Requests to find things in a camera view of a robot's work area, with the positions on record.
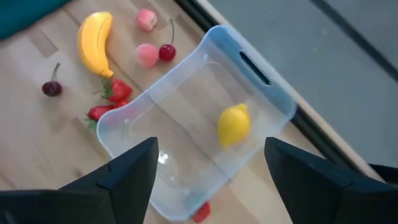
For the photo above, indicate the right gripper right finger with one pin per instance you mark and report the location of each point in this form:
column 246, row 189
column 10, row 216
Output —
column 317, row 193

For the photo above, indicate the green leafy vegetable toy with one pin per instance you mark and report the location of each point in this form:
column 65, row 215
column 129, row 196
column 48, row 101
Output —
column 119, row 90

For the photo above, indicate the clear plastic tupperware container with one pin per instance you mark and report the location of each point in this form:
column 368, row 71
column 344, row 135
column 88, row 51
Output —
column 186, row 102

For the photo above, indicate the pink peach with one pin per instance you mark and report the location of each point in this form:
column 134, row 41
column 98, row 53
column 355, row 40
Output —
column 146, row 55
column 146, row 19

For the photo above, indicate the yellow banana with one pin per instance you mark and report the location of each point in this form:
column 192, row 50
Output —
column 93, row 43

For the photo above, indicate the bright red cherry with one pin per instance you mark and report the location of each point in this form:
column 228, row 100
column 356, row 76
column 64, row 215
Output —
column 167, row 53

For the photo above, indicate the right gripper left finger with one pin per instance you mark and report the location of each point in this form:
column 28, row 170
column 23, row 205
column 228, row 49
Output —
column 124, row 186

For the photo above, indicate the red strawberry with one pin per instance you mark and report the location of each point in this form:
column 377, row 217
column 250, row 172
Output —
column 97, row 112
column 201, row 213

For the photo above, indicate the yellow lemon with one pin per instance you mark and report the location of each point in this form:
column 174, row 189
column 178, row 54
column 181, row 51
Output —
column 233, row 126

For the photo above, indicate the green folded cloth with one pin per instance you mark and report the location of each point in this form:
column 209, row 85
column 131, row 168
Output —
column 25, row 15

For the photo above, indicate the dark red cherry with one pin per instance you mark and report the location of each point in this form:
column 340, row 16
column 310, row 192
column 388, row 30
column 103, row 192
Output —
column 52, row 88

